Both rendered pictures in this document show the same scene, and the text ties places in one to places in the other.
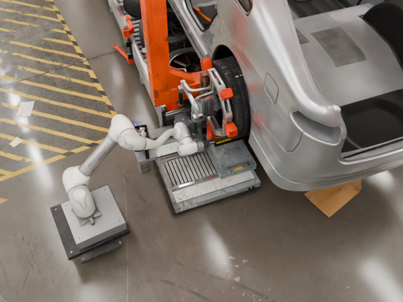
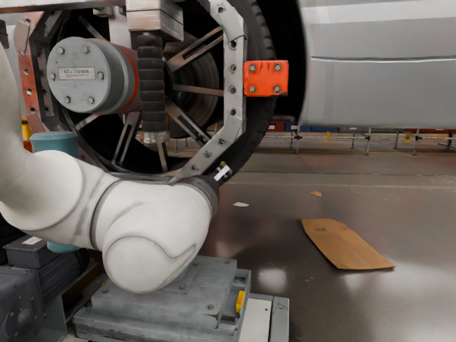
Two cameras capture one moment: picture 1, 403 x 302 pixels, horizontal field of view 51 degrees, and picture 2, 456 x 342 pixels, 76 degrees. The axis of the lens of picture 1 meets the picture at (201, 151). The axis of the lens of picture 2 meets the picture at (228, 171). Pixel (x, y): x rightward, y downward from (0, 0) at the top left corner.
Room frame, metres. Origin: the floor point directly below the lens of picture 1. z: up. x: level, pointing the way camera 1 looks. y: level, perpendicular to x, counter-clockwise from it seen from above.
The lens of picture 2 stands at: (1.84, 0.36, 0.81)
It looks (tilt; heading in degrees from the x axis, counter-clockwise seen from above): 14 degrees down; 304
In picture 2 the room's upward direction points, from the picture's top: straight up
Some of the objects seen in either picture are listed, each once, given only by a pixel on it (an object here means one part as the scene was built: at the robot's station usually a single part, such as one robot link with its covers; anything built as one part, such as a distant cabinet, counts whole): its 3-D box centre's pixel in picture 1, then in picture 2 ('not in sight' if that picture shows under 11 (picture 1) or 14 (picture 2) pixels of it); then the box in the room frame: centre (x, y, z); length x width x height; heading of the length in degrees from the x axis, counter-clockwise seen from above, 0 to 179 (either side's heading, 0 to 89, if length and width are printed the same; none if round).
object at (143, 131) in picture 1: (141, 137); not in sight; (2.31, 0.52, 0.51); 0.20 x 0.14 x 0.13; 13
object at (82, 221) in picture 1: (86, 212); not in sight; (1.61, 0.87, 0.43); 0.22 x 0.18 x 0.06; 36
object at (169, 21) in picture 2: (198, 117); (157, 17); (2.19, 0.03, 0.93); 0.09 x 0.05 x 0.05; 112
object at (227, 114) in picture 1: (214, 102); (129, 81); (2.42, -0.10, 0.85); 0.54 x 0.07 x 0.54; 22
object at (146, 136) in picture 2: (195, 126); (152, 88); (2.18, 0.06, 0.83); 0.04 x 0.04 x 0.16
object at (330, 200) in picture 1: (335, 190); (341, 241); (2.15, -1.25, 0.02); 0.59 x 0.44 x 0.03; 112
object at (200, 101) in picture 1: (206, 105); (111, 79); (2.40, -0.03, 0.85); 0.21 x 0.14 x 0.14; 112
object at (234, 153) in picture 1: (229, 139); (169, 250); (2.49, -0.26, 0.32); 0.40 x 0.30 x 0.28; 22
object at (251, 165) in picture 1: (228, 151); (172, 299); (2.49, -0.26, 0.13); 0.50 x 0.36 x 0.10; 22
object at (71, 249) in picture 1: (92, 227); not in sight; (1.63, 0.88, 0.15); 0.50 x 0.50 x 0.30; 30
